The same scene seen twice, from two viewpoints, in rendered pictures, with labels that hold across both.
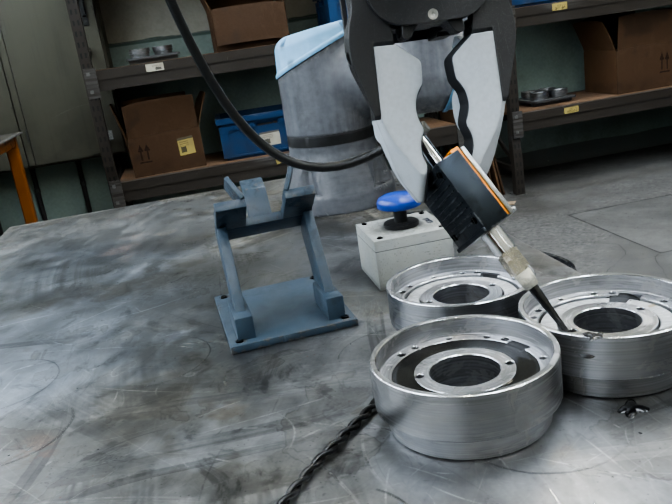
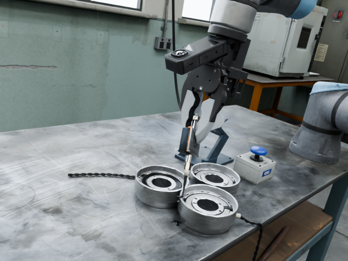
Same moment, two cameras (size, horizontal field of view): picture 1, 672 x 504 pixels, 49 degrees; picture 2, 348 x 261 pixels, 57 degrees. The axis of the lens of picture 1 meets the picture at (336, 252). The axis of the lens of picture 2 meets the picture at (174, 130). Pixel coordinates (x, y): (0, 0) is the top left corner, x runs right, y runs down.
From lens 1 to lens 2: 0.52 m
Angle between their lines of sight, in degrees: 50
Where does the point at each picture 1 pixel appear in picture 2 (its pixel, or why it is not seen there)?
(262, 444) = (132, 168)
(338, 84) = (322, 107)
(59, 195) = not seen: hidden behind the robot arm
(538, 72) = not seen: outside the picture
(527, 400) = (145, 191)
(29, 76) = not seen: outside the picture
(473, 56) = (206, 104)
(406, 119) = (186, 112)
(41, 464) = (114, 145)
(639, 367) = (182, 213)
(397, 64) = (190, 97)
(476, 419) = (136, 186)
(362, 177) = (314, 147)
